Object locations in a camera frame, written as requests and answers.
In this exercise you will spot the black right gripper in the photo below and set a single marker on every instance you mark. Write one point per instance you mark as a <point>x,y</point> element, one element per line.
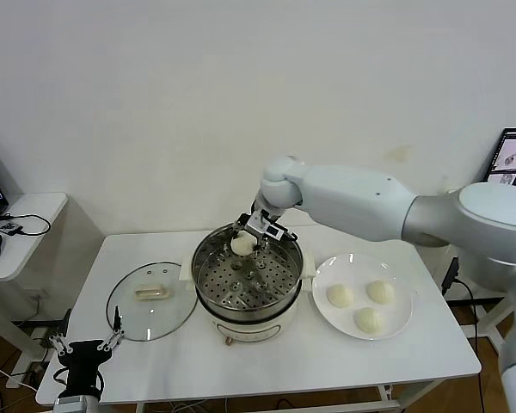
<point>252,234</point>

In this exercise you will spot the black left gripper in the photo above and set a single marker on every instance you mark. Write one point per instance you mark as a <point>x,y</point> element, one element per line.
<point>84,361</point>

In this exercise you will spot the white steamed baozi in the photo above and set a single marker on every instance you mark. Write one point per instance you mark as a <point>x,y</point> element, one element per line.
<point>340,296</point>
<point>242,246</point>
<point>366,319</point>
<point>380,291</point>

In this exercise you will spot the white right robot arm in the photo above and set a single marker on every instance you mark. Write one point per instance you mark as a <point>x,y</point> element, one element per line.
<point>348,193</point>

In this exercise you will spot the stainless steel steamer basket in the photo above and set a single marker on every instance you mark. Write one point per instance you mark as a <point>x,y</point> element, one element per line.
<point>223,284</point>

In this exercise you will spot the white round plate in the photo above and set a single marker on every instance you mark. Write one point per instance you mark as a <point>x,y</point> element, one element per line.
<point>348,266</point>

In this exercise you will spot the white side table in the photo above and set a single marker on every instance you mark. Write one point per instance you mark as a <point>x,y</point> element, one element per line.
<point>30,215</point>
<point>492,329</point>

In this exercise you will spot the small black QR device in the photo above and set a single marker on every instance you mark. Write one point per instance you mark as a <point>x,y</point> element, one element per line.
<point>7,228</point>

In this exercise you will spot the grey open laptop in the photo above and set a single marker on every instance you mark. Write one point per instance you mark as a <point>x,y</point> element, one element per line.
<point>511,155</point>

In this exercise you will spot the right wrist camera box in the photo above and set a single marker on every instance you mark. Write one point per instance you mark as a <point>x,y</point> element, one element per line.
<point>258,223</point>

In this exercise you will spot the white table frame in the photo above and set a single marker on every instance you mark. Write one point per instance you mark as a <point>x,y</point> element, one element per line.
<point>348,404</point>

